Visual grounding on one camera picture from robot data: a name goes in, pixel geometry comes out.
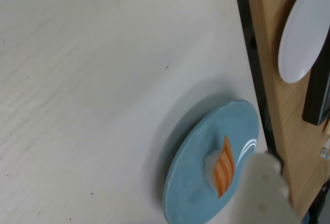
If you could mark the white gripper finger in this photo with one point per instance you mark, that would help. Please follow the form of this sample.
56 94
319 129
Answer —
260 195

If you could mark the small white blue tag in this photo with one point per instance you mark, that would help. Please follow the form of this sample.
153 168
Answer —
325 152

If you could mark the dark blue black object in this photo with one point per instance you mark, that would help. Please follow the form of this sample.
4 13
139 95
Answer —
319 208

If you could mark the oval white plate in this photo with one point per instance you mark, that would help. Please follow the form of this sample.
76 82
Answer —
301 41

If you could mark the blue dish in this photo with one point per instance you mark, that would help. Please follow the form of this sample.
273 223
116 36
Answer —
190 182

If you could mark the black box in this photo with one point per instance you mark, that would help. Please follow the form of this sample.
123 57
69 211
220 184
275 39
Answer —
317 92

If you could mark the light wooden table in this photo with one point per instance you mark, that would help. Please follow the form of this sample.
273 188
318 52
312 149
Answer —
283 105

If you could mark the salmon nigiri sushi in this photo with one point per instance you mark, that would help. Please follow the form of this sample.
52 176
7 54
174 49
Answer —
224 167

